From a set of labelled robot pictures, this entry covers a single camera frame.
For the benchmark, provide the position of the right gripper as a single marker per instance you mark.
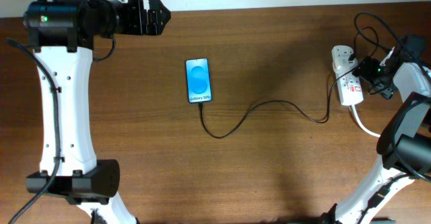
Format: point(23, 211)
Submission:
point(366, 67)

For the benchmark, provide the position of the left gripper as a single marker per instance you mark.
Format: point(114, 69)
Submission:
point(140, 26)

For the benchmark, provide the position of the blue screen smartphone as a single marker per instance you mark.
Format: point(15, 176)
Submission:
point(198, 81)

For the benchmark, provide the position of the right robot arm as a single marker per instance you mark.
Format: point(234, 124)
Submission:
point(403, 153)

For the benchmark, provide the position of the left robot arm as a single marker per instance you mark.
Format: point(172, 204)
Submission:
point(61, 33)

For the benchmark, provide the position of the white USB charger plug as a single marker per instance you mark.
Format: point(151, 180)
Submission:
point(342, 64)

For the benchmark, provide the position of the white power strip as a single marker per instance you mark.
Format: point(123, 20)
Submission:
point(349, 87)

